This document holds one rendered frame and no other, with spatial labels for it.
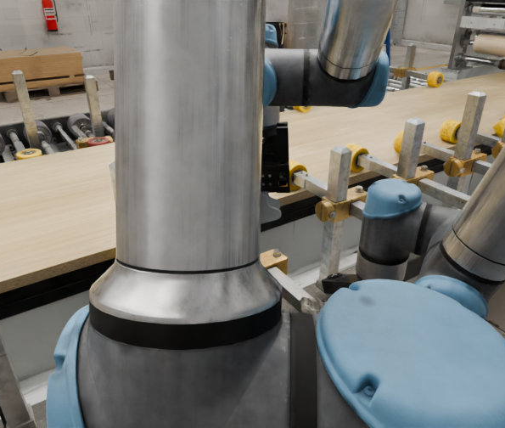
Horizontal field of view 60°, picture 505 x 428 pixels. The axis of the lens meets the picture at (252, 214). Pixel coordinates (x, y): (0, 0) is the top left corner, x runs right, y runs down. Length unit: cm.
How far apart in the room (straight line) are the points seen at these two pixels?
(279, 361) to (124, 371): 8
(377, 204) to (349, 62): 20
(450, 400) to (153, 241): 16
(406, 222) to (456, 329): 37
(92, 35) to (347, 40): 769
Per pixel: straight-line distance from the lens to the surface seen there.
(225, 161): 23
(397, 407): 23
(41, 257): 106
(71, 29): 805
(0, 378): 89
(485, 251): 49
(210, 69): 23
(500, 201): 47
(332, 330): 24
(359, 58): 54
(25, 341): 114
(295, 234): 133
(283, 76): 59
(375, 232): 64
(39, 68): 671
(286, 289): 94
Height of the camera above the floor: 144
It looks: 28 degrees down
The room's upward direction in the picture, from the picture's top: straight up
